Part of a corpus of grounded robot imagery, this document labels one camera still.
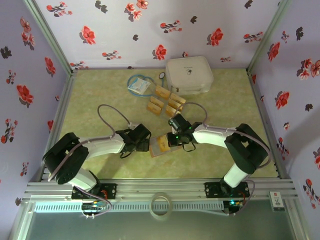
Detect gold credit card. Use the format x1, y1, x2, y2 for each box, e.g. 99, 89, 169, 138
156, 136, 172, 153
154, 86, 171, 100
146, 102, 163, 116
164, 102, 183, 116
169, 92, 187, 104
149, 96, 165, 108

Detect white and blue packet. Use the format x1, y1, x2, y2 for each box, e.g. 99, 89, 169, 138
127, 76, 151, 95

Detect white zippered medical case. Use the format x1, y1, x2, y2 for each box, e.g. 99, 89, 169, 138
165, 55, 215, 97

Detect clear tape roll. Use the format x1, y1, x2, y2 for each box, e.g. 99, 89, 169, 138
149, 192, 173, 221

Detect blue stethoscope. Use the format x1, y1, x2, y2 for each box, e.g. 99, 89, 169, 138
126, 72, 167, 97

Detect green circuit board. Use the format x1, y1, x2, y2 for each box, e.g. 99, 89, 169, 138
82, 202, 106, 211
226, 199, 245, 208

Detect grey right arm cable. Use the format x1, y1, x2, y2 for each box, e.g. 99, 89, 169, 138
177, 102, 272, 217

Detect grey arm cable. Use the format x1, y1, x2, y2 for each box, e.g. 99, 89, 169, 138
47, 104, 132, 220
177, 102, 272, 217

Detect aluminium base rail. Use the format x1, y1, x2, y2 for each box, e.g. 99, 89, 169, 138
24, 178, 298, 202

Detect grey left arm cable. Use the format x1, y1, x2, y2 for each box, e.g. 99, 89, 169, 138
47, 104, 132, 220

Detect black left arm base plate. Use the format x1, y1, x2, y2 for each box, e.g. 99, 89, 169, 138
71, 183, 118, 200

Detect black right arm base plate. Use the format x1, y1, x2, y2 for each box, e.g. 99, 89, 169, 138
204, 181, 251, 199

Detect white slotted cable duct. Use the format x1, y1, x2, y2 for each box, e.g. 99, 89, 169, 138
33, 201, 225, 213

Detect aluminium side rail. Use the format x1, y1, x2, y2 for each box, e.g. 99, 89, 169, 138
246, 68, 292, 181
39, 71, 76, 181

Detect aluminium frame post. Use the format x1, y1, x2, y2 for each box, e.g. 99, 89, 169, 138
246, 0, 293, 73
23, 0, 77, 76
284, 198, 310, 240
9, 199, 35, 240

